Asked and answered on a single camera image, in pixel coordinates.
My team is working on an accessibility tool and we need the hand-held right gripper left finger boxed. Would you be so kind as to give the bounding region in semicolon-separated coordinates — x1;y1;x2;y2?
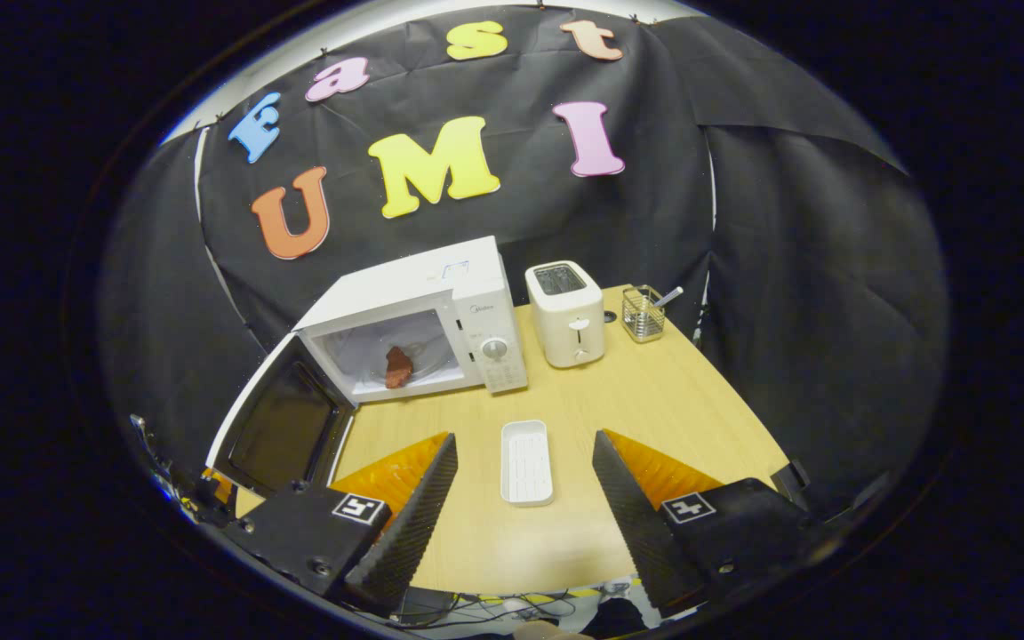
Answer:
241;432;460;614

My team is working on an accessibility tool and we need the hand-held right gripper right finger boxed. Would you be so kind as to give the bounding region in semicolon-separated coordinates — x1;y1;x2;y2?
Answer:
592;430;811;614

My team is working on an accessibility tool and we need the brown fried chicken piece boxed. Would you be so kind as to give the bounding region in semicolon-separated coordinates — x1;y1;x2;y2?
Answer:
384;346;415;389

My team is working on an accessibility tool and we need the white microwave oven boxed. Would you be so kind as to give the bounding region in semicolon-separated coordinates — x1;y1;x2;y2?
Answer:
207;236;529;499

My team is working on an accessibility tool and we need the white rectangular tray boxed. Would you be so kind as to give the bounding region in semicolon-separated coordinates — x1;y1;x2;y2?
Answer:
500;420;555;508

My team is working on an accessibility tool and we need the black table edge clamp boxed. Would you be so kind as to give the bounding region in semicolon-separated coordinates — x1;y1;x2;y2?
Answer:
774;458;812;513

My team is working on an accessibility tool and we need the white toaster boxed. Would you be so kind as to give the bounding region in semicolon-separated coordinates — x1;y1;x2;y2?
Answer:
525;260;606;369

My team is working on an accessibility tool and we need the black backdrop cloth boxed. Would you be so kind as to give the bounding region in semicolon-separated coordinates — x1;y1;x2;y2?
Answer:
99;4;953;534

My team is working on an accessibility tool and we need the wire mesh utensil basket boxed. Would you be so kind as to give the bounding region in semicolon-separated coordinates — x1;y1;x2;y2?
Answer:
621;284;666;344

